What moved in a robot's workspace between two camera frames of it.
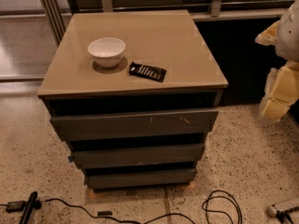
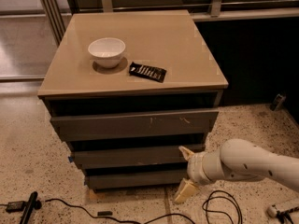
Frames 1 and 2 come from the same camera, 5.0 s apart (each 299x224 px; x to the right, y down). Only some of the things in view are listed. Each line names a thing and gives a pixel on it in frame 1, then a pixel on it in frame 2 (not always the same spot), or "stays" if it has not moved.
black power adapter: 15,206 stays
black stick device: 32,203 stays
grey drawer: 141,153 stays
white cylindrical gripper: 289,35 to 195,169
